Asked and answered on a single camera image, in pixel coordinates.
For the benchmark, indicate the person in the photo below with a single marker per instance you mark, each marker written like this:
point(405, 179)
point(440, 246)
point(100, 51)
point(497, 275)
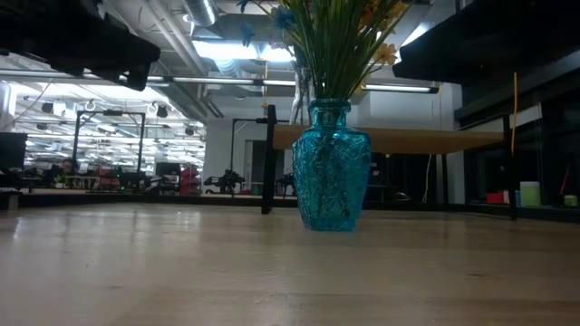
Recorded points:
point(68, 166)

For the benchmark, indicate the light green container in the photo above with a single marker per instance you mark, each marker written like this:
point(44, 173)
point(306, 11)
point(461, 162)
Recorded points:
point(530, 194)

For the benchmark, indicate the small green jar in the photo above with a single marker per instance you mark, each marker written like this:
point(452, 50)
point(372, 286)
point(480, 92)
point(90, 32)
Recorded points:
point(571, 201)

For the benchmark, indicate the black background robot arm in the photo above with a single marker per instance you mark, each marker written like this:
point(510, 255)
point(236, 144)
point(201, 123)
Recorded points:
point(226, 181)

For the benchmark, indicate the red background cabinet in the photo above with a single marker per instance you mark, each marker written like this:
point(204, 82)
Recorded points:
point(189, 181)

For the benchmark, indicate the black aluminium table frame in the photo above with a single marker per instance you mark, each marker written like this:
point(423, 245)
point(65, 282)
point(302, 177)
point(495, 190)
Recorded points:
point(113, 199)

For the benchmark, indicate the teal patterned glass vase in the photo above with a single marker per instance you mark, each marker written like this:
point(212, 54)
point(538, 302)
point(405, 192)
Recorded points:
point(331, 181)

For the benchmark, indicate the silver ventilation duct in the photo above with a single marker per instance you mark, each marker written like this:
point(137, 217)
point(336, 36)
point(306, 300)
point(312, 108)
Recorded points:
point(201, 11)

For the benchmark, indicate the black background rig frame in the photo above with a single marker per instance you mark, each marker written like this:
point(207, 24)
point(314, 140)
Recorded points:
point(109, 112)

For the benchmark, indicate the yellow artificial flower bunch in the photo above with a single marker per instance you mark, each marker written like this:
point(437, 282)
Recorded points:
point(385, 53)

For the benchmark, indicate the red box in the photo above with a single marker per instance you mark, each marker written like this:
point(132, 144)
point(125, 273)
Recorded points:
point(495, 198)

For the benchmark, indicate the long ceiling light bar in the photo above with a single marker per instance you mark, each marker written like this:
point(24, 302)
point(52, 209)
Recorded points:
point(213, 80)

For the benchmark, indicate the black monitor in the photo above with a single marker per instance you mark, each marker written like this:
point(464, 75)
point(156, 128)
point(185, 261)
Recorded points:
point(12, 151)

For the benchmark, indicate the wooden shelf with black frame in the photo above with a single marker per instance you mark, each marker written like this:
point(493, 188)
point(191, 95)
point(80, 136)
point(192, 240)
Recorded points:
point(430, 140)

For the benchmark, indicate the blue artificial flower bunch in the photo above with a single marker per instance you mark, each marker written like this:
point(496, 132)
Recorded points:
point(283, 17)

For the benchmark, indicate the blue and white box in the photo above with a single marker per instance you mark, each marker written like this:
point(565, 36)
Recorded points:
point(517, 198)

